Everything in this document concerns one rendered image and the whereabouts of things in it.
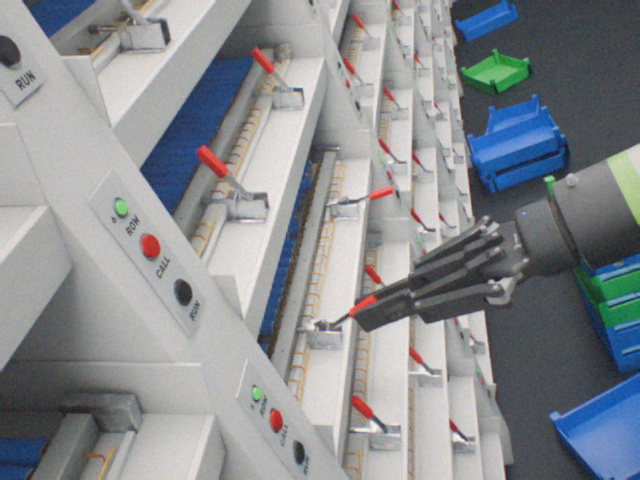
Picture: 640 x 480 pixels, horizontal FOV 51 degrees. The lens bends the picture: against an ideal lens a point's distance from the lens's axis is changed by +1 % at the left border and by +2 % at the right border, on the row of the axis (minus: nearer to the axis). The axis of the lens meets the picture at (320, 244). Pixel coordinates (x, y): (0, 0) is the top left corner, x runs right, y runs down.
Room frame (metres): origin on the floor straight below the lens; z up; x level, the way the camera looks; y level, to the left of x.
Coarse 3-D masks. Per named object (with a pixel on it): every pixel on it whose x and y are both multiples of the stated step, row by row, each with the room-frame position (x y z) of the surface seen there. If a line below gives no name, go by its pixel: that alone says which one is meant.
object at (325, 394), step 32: (320, 160) 1.03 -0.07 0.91; (352, 160) 1.02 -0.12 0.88; (352, 192) 0.92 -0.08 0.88; (352, 224) 0.84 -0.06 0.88; (352, 256) 0.76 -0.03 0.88; (288, 288) 0.73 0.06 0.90; (352, 288) 0.70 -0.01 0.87; (352, 320) 0.65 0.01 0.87; (320, 352) 0.60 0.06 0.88; (352, 352) 0.63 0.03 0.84; (288, 384) 0.57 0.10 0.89; (320, 384) 0.56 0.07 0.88; (320, 416) 0.52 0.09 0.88
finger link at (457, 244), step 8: (488, 216) 0.59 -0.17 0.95; (480, 224) 0.59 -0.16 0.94; (488, 224) 0.58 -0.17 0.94; (464, 232) 0.59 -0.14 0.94; (472, 232) 0.58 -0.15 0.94; (480, 232) 0.58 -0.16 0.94; (456, 240) 0.59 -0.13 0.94; (464, 240) 0.58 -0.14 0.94; (472, 240) 0.58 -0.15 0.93; (440, 248) 0.60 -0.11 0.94; (448, 248) 0.59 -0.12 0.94; (456, 248) 0.59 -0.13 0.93; (424, 256) 0.60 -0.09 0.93; (432, 256) 0.59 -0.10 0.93; (440, 256) 0.59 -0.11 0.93; (416, 264) 0.60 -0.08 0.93
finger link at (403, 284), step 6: (396, 282) 0.59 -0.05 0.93; (402, 282) 0.58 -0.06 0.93; (408, 282) 0.58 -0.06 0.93; (384, 288) 0.59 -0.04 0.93; (390, 288) 0.59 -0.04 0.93; (396, 288) 0.58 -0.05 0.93; (402, 288) 0.58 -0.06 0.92; (408, 288) 0.58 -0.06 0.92; (414, 288) 0.58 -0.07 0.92; (366, 294) 0.60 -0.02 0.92; (372, 294) 0.60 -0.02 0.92; (378, 294) 0.59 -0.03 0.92; (384, 294) 0.59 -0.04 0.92; (390, 294) 0.59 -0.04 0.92; (360, 300) 0.60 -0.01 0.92
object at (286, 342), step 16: (336, 160) 1.02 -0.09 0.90; (320, 176) 0.95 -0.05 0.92; (320, 192) 0.90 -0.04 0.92; (320, 208) 0.86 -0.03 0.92; (320, 224) 0.83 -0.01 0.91; (304, 240) 0.79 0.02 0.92; (304, 256) 0.75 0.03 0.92; (304, 272) 0.72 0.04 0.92; (304, 288) 0.69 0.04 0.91; (320, 288) 0.70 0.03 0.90; (288, 304) 0.67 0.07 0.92; (304, 304) 0.68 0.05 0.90; (288, 320) 0.64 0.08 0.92; (288, 336) 0.61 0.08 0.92; (288, 352) 0.59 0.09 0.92; (288, 368) 0.58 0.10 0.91; (304, 368) 0.58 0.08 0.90
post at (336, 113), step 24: (264, 0) 1.04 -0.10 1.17; (288, 0) 1.03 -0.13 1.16; (240, 24) 1.06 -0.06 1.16; (264, 24) 1.05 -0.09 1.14; (288, 24) 1.03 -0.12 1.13; (336, 48) 1.11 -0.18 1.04; (336, 72) 1.04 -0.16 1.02; (336, 96) 1.02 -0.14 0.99; (336, 120) 1.03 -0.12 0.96; (384, 216) 1.03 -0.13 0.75; (408, 216) 1.08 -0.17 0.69; (456, 336) 1.04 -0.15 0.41; (480, 384) 1.05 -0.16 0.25; (480, 408) 1.03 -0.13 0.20; (504, 432) 1.06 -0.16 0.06; (504, 456) 1.03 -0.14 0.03
